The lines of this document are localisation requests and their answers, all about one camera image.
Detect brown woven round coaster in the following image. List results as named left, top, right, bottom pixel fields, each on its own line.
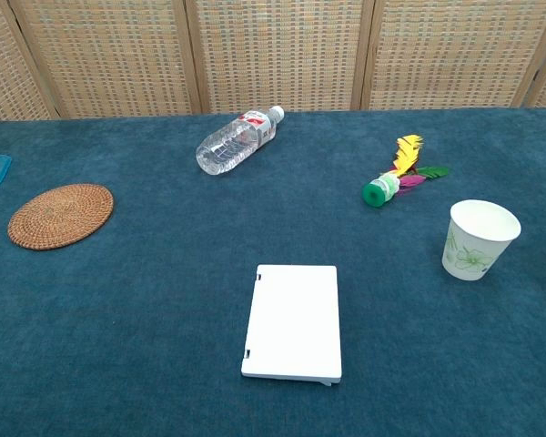
left=6, top=183, right=115, bottom=251

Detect blue velvet tablecloth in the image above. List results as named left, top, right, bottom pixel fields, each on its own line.
left=0, top=107, right=546, bottom=437

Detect white paper cup green flowers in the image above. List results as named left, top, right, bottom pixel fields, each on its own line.
left=440, top=198, right=522, bottom=281

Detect woven bamboo folding screen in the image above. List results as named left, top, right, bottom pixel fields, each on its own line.
left=0, top=0, right=546, bottom=123

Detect clear water bottle red label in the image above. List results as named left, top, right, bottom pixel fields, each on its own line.
left=195, top=105, right=287, bottom=176

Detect white card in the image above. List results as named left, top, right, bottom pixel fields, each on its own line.
left=240, top=264, right=343, bottom=388

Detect feather shuttlecock green base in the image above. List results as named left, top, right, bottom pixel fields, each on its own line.
left=361, top=133, right=450, bottom=207

